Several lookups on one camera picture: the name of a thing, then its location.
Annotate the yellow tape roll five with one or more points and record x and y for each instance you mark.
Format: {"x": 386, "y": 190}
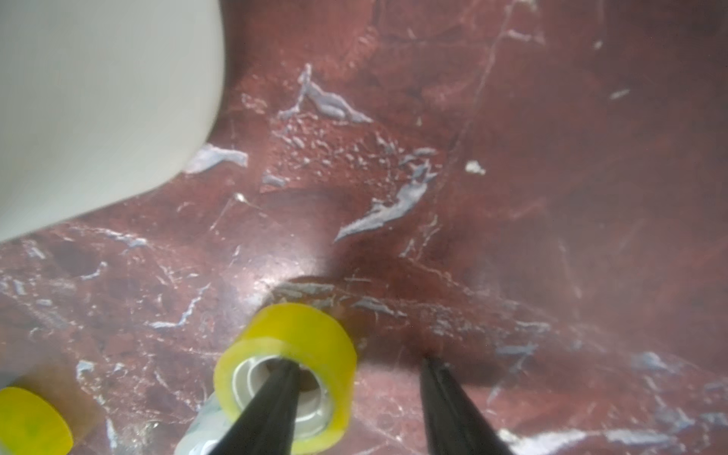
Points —
{"x": 314, "y": 340}

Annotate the white plastic storage box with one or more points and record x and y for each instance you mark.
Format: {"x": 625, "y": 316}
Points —
{"x": 101, "y": 101}

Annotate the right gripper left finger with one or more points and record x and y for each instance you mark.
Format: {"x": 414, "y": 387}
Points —
{"x": 267, "y": 425}

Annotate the clear white tape roll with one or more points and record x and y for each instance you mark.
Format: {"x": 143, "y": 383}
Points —
{"x": 207, "y": 429}

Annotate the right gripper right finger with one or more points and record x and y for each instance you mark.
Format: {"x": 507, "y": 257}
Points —
{"x": 453, "y": 424}

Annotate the yellow tape roll four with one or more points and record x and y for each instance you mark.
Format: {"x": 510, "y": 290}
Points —
{"x": 30, "y": 425}

